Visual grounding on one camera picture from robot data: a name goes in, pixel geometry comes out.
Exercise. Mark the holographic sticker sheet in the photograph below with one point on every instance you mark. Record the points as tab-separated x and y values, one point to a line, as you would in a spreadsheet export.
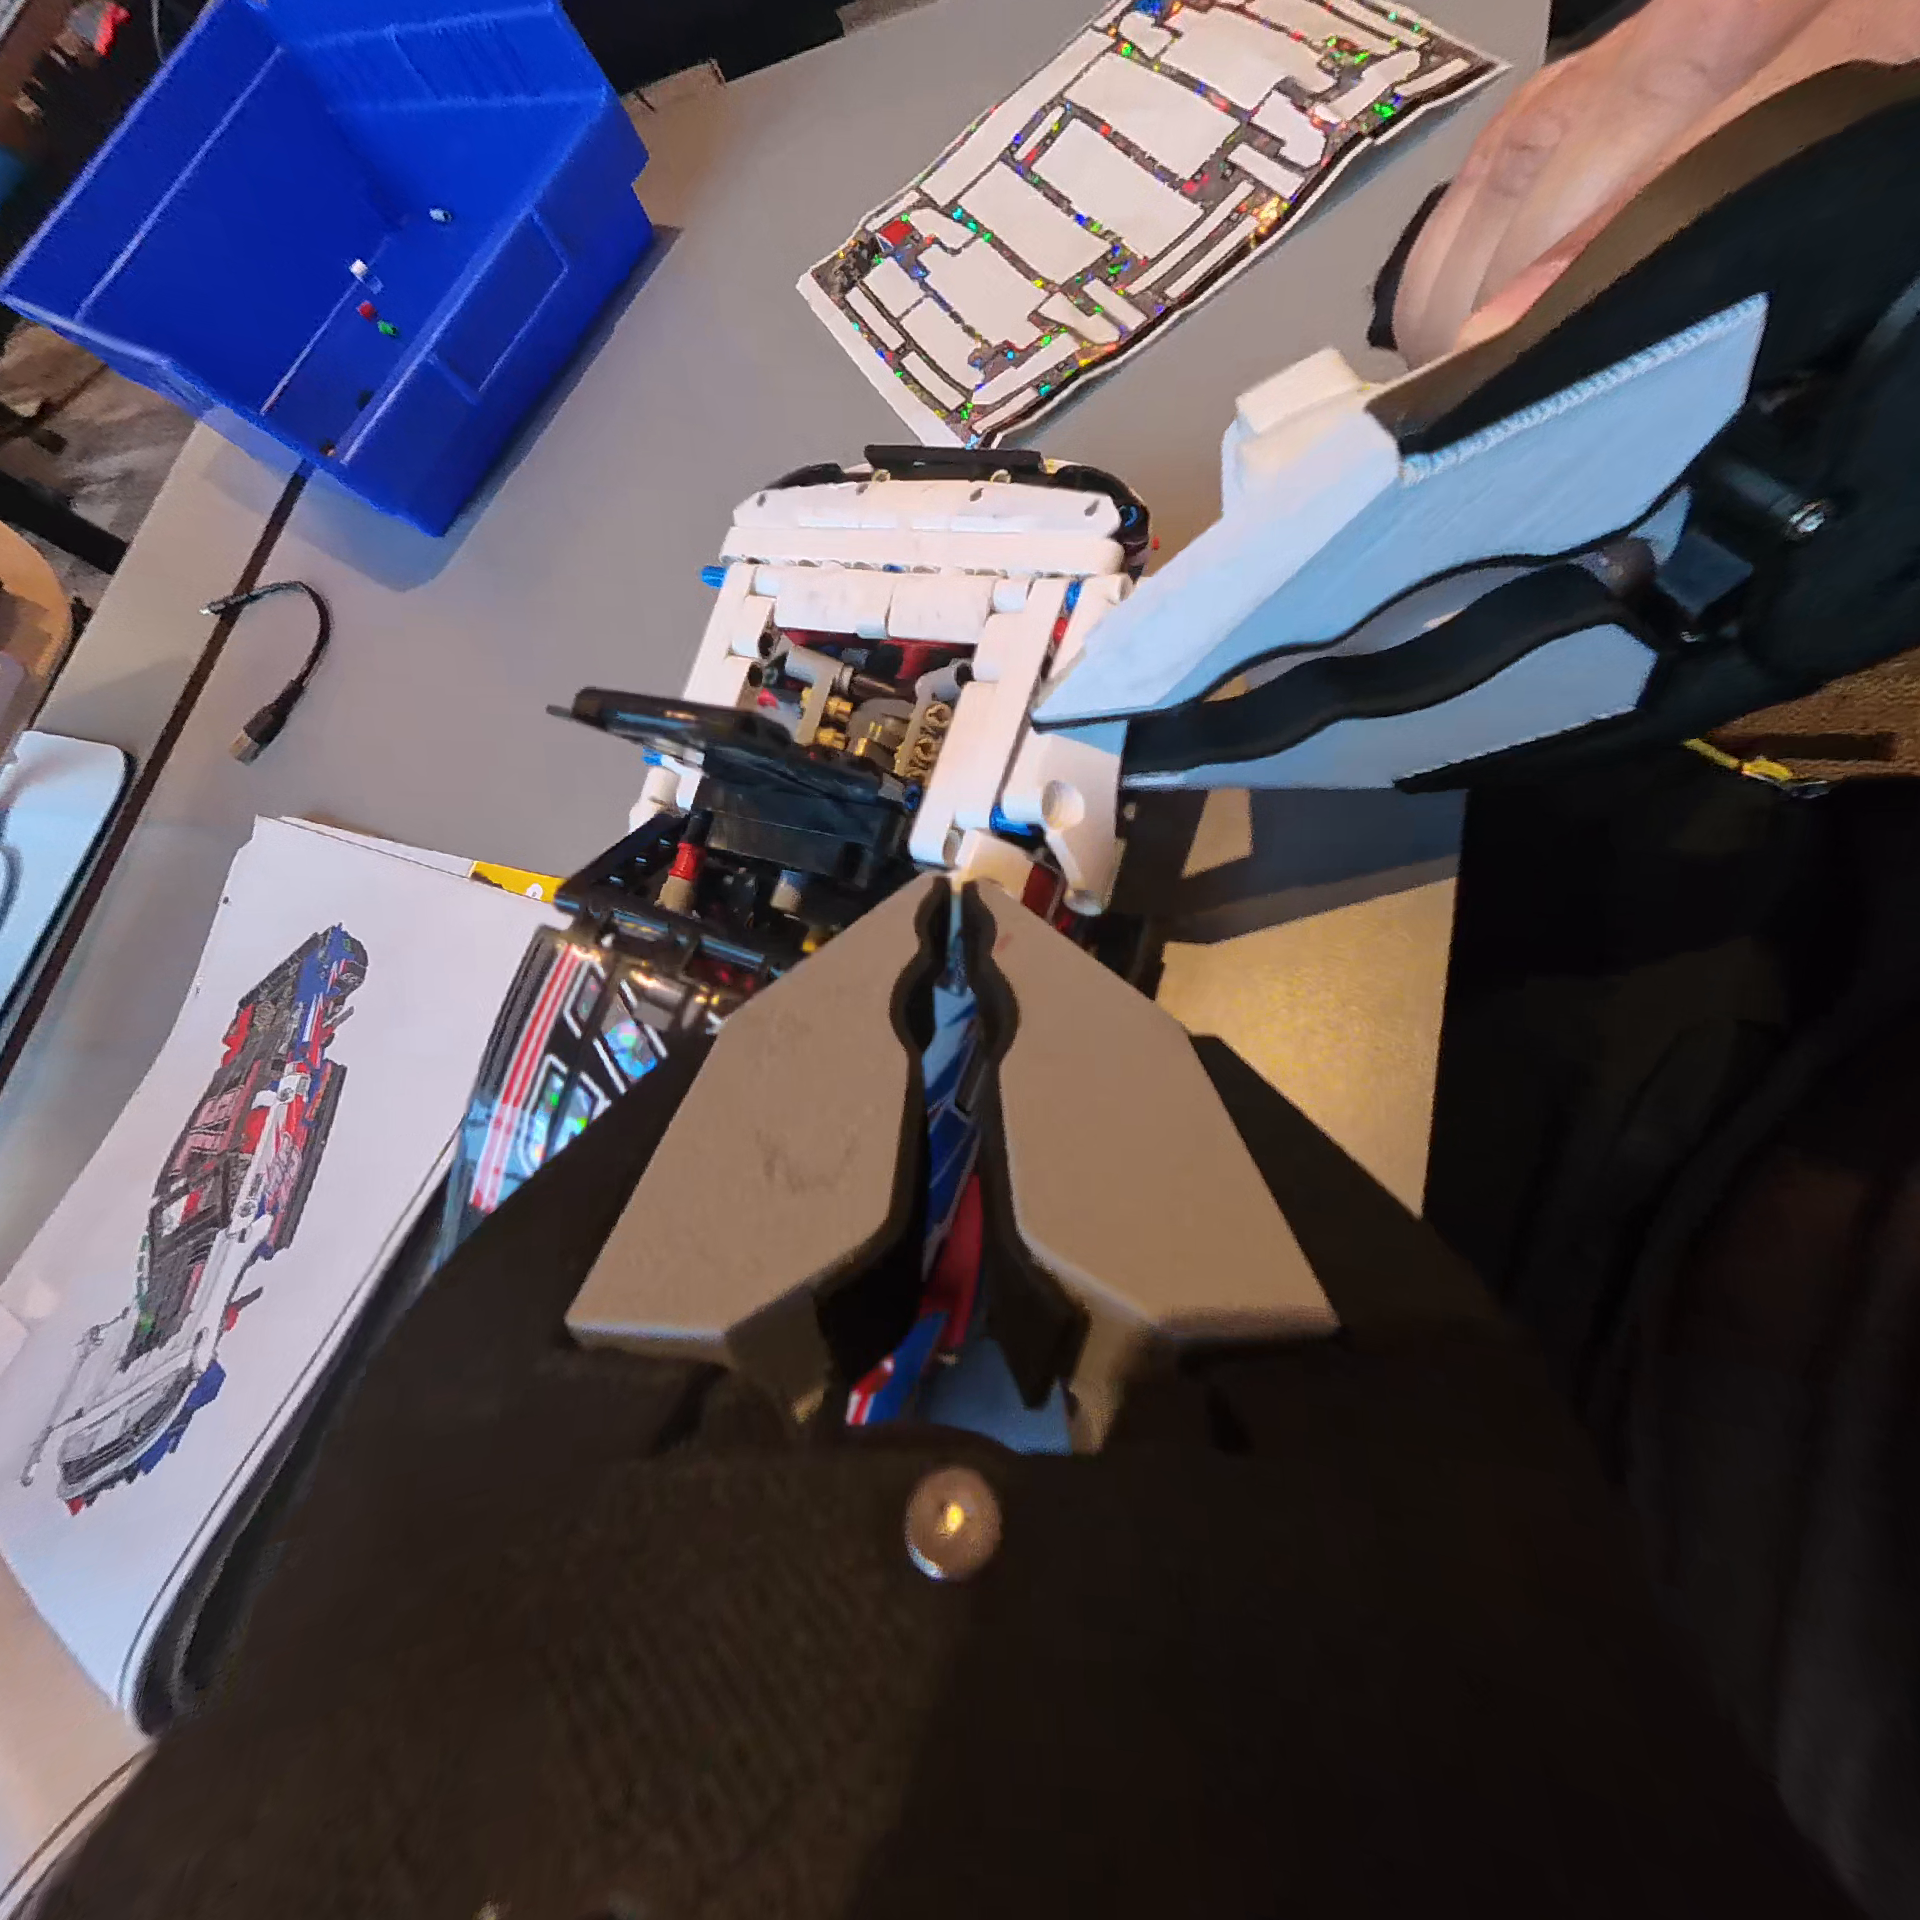
1110	194

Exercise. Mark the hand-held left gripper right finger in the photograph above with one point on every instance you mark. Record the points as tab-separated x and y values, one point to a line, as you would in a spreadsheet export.
1142	1184

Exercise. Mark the toy brick race car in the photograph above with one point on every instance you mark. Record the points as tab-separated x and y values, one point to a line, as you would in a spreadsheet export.
901	600

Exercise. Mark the blue plastic bin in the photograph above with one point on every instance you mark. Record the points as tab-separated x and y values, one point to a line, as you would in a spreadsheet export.
494	376

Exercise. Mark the open instruction booklet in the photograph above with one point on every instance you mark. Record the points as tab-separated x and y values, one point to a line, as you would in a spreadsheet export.
301	1049

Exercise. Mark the grey desk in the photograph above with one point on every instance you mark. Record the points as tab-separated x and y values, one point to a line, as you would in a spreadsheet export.
599	629

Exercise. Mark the person's right hand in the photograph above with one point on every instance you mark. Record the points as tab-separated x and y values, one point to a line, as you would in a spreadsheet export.
1559	164

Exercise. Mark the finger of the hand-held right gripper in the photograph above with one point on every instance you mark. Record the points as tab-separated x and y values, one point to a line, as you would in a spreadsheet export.
1424	556
1470	721

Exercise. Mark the white flat pad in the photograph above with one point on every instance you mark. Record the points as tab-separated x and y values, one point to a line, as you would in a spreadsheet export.
67	840

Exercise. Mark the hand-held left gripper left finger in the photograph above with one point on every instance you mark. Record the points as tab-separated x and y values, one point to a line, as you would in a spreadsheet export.
763	1170

